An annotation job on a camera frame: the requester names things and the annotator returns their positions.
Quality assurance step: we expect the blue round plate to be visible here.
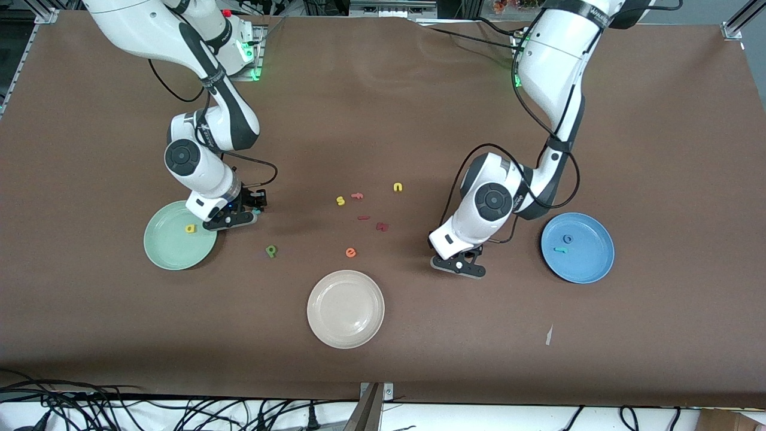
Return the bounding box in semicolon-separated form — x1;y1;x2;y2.
540;213;616;284

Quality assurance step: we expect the light green round plate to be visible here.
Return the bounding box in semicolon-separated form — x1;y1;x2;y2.
143;200;218;271

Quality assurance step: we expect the beige round plate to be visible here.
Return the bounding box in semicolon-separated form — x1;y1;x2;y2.
306;270;385;350

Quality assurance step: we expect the grey angled metal strut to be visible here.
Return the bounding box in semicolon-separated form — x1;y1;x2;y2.
342;383;384;431

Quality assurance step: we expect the aluminium table frame rail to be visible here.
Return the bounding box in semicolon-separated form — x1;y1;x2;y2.
721;0;766;41
0;7;60;117

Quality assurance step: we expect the grey metal equipment box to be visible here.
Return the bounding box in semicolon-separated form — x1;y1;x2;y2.
350;0;437;17

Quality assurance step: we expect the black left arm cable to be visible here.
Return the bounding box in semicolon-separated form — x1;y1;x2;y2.
443;36;581;243

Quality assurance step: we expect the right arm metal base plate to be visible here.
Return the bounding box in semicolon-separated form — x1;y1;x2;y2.
199;24;267;81

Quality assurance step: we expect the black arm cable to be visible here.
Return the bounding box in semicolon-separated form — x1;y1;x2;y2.
443;36;581;243
148;57;279;187

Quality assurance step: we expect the black base power cable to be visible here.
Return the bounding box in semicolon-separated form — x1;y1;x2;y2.
416;17;521;51

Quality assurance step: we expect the small metal edge bracket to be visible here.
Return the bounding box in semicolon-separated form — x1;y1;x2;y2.
359;382;394;402

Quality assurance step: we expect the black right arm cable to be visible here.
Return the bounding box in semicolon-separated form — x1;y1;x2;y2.
148;57;279;187

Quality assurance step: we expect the tangled black cable bundle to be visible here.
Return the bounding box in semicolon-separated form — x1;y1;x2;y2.
0;370;360;431

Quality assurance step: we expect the brown cardboard box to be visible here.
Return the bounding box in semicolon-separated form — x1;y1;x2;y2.
697;408;766;431

